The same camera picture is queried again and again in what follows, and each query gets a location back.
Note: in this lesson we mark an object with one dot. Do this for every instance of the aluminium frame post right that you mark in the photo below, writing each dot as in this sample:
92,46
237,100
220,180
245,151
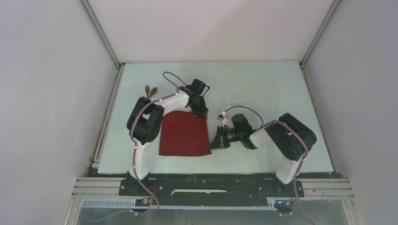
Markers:
320,31

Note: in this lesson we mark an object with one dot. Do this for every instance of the aluminium frame post left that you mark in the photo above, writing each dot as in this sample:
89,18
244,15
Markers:
87,7

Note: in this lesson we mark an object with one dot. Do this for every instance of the brown wooden spoon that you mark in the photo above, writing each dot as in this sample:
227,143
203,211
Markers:
152,92

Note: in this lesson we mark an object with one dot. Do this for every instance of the white cable duct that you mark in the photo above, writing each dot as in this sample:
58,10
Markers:
127,204

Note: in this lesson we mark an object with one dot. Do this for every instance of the aluminium extrusion rail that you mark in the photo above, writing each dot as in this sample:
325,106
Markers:
96,187

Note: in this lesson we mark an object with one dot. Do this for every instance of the brown wooden fork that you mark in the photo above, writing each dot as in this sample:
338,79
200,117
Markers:
147,90

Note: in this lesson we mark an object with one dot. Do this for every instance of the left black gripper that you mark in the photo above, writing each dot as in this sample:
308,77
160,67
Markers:
200,112

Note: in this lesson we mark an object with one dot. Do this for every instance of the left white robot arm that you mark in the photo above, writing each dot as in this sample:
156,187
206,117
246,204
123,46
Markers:
144,126

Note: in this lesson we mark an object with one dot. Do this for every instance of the red cloth napkin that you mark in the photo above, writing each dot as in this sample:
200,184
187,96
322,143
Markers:
183,135

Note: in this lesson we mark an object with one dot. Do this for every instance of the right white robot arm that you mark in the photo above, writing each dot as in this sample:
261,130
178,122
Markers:
290,136

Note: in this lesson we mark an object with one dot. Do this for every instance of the aluminium frame post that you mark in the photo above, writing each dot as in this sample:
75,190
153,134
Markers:
320,31
87,7

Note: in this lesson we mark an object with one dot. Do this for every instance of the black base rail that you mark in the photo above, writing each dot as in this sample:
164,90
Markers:
211,189

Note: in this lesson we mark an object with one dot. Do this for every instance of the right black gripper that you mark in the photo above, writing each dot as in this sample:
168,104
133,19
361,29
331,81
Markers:
219,142

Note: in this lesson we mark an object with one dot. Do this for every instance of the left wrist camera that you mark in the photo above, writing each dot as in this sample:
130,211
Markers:
198,87

